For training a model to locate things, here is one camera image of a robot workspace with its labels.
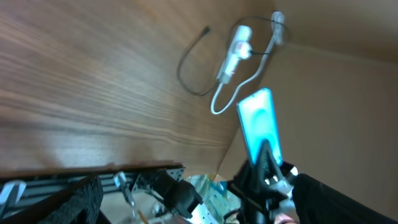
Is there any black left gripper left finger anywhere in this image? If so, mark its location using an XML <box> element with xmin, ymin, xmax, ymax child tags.
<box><xmin>1</xmin><ymin>175</ymin><xmax>104</xmax><ymax>224</ymax></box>

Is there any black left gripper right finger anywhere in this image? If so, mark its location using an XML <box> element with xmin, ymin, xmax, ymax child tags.
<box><xmin>228</xmin><ymin>140</ymin><xmax>295</xmax><ymax>223</ymax></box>

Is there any turquoise screen smartphone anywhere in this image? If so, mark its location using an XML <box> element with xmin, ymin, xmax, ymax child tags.
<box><xmin>237</xmin><ymin>88</ymin><xmax>283</xmax><ymax>165</ymax></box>

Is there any white power strip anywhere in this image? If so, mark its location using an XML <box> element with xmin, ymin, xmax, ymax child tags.
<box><xmin>217</xmin><ymin>26</ymin><xmax>252</xmax><ymax>84</ymax></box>

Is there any black USB charging cable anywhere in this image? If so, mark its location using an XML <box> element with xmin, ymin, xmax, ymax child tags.
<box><xmin>176</xmin><ymin>15</ymin><xmax>292</xmax><ymax>97</ymax></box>

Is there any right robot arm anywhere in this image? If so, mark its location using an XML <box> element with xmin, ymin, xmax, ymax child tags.
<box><xmin>130</xmin><ymin>169</ymin><xmax>203</xmax><ymax>219</ymax></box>

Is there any white charger plug adapter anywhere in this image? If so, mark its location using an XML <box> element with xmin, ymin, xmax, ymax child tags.
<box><xmin>236</xmin><ymin>41</ymin><xmax>252</xmax><ymax>60</ymax></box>

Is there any colourful painted sheet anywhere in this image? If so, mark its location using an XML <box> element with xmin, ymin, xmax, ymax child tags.
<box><xmin>183</xmin><ymin>175</ymin><xmax>241</xmax><ymax>224</ymax></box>

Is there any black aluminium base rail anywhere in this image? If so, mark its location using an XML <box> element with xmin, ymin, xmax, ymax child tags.
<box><xmin>0</xmin><ymin>161</ymin><xmax>187</xmax><ymax>218</ymax></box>

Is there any white power strip cord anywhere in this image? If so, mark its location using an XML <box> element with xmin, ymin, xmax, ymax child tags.
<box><xmin>210</xmin><ymin>11</ymin><xmax>286</xmax><ymax>116</ymax></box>

